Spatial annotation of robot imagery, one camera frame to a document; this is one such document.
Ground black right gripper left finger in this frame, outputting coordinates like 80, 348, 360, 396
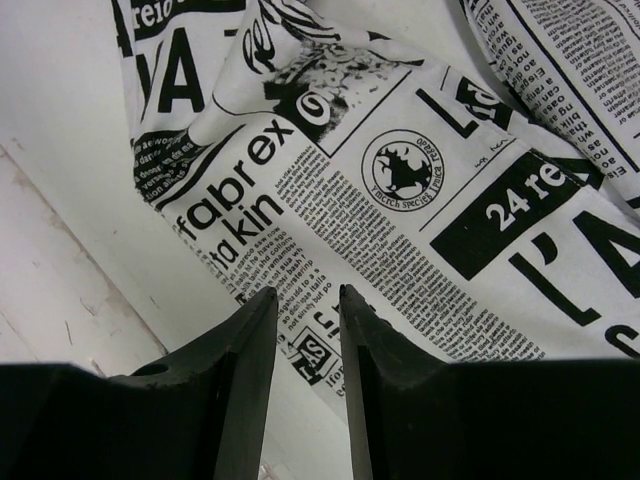
1, 287, 278, 479

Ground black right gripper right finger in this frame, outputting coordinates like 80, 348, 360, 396
339, 285, 639, 479

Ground newspaper print trousers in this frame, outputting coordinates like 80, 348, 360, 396
112, 1, 639, 402

